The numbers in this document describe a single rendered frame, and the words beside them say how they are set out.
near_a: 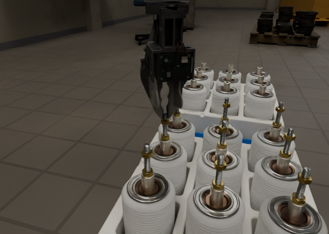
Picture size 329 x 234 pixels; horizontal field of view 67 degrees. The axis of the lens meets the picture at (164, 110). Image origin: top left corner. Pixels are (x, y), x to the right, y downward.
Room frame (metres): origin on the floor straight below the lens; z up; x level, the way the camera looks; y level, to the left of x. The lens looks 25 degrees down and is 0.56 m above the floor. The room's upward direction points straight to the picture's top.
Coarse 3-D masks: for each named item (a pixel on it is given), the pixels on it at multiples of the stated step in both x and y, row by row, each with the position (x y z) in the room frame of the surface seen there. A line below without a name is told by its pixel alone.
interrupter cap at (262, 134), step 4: (260, 132) 0.53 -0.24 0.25; (264, 132) 0.53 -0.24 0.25; (268, 132) 0.53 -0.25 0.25; (260, 136) 0.51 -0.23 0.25; (264, 136) 0.51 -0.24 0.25; (268, 136) 0.52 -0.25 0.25; (280, 136) 0.51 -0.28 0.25; (264, 140) 0.49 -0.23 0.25; (268, 140) 0.49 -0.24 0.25; (272, 140) 0.50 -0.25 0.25; (276, 140) 0.50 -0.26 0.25; (280, 140) 0.50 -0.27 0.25; (284, 140) 0.49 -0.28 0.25; (272, 144) 0.47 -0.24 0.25; (276, 144) 0.47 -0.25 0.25; (280, 144) 0.47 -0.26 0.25
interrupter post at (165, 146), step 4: (160, 140) 0.45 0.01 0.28; (164, 140) 0.45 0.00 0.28; (168, 140) 0.45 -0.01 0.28; (160, 144) 0.45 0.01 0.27; (164, 144) 0.44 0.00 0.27; (168, 144) 0.45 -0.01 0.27; (160, 148) 0.45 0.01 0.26; (164, 148) 0.44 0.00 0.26; (168, 148) 0.45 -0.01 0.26; (164, 152) 0.44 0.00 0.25; (168, 152) 0.45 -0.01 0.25
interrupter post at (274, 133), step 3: (273, 126) 0.51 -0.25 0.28; (273, 129) 0.50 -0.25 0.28; (276, 129) 0.50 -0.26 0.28; (279, 129) 0.50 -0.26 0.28; (270, 132) 0.51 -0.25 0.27; (273, 132) 0.50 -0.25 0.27; (276, 132) 0.50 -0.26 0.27; (279, 132) 0.50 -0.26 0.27; (270, 135) 0.51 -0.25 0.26; (273, 135) 0.50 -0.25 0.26; (276, 135) 0.50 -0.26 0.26; (279, 135) 0.50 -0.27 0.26; (270, 138) 0.50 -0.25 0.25; (273, 138) 0.50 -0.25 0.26; (276, 138) 0.50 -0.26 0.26
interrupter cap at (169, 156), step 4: (152, 144) 0.47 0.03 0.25; (156, 144) 0.47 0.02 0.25; (172, 144) 0.47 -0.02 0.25; (176, 144) 0.47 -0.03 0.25; (152, 148) 0.46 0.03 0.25; (156, 148) 0.46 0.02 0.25; (172, 148) 0.46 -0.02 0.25; (176, 148) 0.46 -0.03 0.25; (180, 148) 0.46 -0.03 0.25; (156, 152) 0.44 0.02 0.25; (160, 152) 0.45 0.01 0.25; (172, 152) 0.45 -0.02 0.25; (176, 152) 0.44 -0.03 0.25; (180, 152) 0.44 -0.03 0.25; (152, 156) 0.43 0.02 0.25; (156, 156) 0.43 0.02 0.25; (160, 156) 0.43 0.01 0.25; (164, 156) 0.43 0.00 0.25; (168, 156) 0.43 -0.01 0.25; (172, 156) 0.43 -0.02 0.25; (176, 156) 0.43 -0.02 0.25; (160, 160) 0.42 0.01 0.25; (164, 160) 0.42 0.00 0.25; (168, 160) 0.42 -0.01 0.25; (172, 160) 0.42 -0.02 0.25
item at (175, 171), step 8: (184, 152) 0.45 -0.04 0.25; (152, 160) 0.42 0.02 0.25; (176, 160) 0.42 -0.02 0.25; (184, 160) 0.43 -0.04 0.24; (152, 168) 0.42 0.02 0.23; (160, 168) 0.41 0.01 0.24; (168, 168) 0.41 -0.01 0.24; (176, 168) 0.41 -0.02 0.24; (184, 168) 0.43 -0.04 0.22; (168, 176) 0.41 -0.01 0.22; (176, 176) 0.41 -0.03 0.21; (184, 176) 0.43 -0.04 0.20; (176, 184) 0.41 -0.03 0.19; (184, 184) 0.44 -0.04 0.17; (176, 192) 0.41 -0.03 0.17
